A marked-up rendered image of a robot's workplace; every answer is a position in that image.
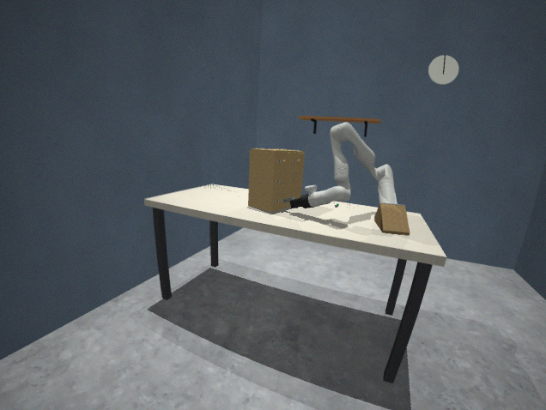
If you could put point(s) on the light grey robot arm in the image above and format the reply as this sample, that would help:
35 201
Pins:
342 133

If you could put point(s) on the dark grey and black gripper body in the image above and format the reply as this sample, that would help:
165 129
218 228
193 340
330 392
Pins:
308 200

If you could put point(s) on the small wooden chest of drawers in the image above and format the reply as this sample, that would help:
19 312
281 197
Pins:
261 177

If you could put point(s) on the wooden drawer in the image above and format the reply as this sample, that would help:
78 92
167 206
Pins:
280 181
278 199
282 161
295 179
296 161
294 193

